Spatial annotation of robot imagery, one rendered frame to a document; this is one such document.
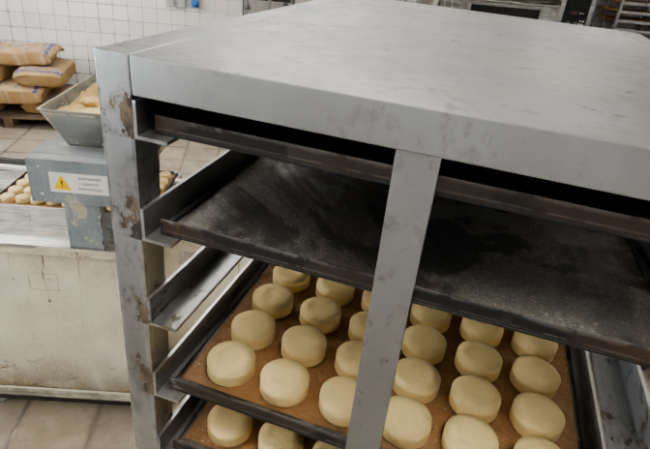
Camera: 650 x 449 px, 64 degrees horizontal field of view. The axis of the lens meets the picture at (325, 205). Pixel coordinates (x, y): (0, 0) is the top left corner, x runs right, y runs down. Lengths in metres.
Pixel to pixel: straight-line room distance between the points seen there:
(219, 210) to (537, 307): 0.28
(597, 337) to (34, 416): 2.45
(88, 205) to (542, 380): 1.60
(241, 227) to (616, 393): 0.36
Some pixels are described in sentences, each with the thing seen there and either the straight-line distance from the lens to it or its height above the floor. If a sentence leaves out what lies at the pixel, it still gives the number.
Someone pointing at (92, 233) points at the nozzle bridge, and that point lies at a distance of 1.99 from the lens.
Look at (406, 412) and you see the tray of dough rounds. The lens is 0.54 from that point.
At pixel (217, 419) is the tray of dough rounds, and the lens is 0.63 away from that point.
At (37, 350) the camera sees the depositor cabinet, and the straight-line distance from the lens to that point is 2.44.
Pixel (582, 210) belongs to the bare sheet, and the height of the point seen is 1.77.
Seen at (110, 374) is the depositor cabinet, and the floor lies 0.23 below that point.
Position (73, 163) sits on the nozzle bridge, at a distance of 1.88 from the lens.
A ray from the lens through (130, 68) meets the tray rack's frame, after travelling 0.41.
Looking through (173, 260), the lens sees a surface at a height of 0.69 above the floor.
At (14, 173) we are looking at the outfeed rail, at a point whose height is 0.87.
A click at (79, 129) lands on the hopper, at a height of 1.25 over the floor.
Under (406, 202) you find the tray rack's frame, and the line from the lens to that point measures 0.36.
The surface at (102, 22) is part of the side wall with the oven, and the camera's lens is 6.34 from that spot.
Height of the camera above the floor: 1.91
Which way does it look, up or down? 27 degrees down
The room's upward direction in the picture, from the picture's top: 6 degrees clockwise
